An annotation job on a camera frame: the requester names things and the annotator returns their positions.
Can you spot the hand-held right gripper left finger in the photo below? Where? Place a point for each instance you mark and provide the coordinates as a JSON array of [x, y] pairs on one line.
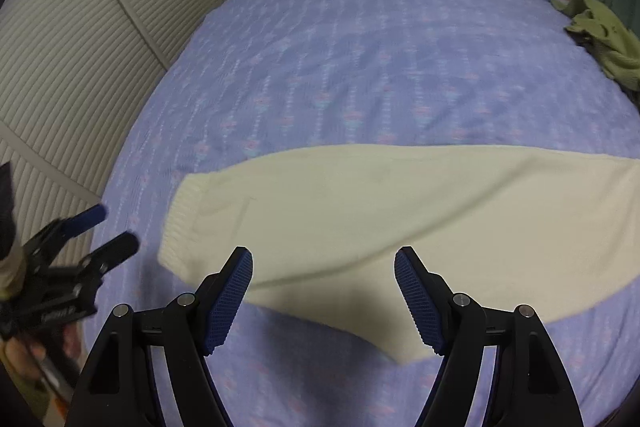
[[227, 302]]

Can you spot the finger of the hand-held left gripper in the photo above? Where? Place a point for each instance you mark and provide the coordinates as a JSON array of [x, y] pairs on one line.
[[90, 218], [120, 248]]

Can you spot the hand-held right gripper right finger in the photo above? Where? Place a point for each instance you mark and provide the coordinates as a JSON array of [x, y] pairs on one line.
[[420, 302]]

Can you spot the cream knitted sweater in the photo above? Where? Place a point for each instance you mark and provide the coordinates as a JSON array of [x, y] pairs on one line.
[[400, 217]]

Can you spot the person's left hand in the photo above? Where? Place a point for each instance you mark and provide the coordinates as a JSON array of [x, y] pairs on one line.
[[25, 354]]

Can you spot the purple patterned bedspread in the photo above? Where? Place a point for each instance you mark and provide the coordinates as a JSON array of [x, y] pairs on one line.
[[350, 72]]

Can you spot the olive green cloth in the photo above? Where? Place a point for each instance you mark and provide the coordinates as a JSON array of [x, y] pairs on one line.
[[607, 39]]

